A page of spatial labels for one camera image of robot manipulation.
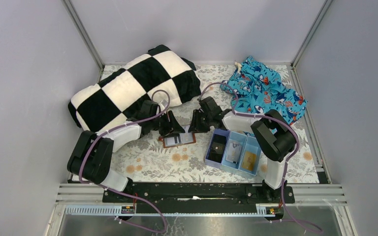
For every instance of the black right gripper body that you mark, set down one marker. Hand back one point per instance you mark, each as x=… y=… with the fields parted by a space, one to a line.
x=201 y=118

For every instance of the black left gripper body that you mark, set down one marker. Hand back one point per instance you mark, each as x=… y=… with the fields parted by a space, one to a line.
x=168 y=122

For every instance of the brown leather card holder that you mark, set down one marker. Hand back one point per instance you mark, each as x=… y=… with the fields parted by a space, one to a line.
x=186 y=138

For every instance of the grey credit card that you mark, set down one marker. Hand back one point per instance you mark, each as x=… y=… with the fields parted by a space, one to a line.
x=233 y=151

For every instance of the gold credit card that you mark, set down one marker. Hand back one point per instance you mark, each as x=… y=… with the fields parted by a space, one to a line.
x=248 y=162

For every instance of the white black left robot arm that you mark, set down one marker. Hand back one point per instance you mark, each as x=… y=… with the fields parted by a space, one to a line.
x=91 y=156

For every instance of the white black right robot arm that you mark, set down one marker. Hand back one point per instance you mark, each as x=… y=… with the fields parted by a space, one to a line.
x=273 y=135

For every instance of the black card in purple slot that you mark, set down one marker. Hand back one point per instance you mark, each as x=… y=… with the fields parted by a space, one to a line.
x=216 y=149

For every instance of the purple blue card organizer box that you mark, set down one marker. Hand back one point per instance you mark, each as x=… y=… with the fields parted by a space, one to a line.
x=248 y=143

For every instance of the floral patterned table mat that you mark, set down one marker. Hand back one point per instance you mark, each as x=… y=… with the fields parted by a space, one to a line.
x=146 y=159

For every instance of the black white checkered blanket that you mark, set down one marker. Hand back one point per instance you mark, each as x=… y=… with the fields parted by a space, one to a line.
x=160 y=74

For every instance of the blue shark print cloth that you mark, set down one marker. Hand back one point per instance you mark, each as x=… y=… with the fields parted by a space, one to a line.
x=260 y=89

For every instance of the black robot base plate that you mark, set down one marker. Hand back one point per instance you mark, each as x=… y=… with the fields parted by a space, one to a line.
x=199 y=195

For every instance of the slotted grey cable duct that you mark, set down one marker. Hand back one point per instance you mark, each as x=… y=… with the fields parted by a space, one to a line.
x=144 y=210

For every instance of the aluminium frame rails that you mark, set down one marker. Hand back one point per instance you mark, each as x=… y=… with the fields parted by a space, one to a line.
x=323 y=203

